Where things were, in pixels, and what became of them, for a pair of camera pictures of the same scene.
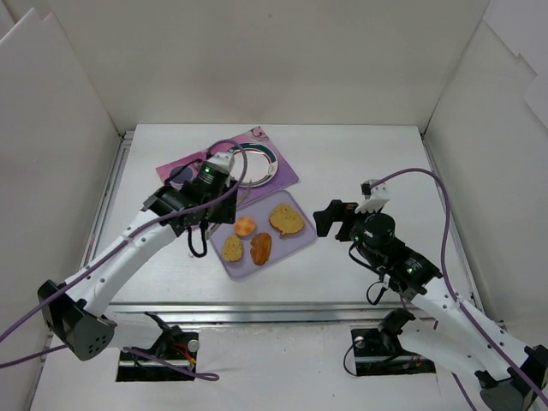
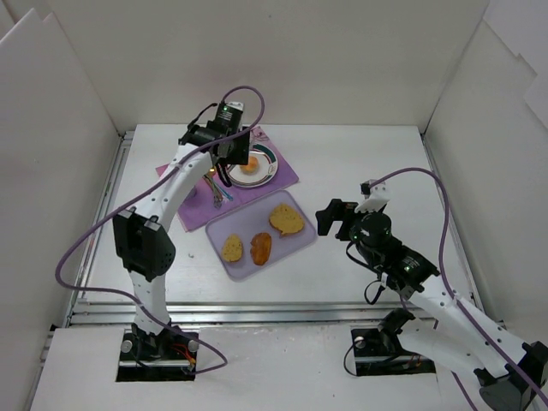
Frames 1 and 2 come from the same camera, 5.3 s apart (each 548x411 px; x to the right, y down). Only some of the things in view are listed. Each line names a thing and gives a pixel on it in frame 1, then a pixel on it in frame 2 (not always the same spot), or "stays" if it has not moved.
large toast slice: x=286 y=218 stays
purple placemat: x=182 y=170 stays
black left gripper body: x=223 y=211 → x=236 y=151
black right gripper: x=341 y=220 stays
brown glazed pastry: x=260 y=247 stays
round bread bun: x=245 y=226 → x=252 y=167
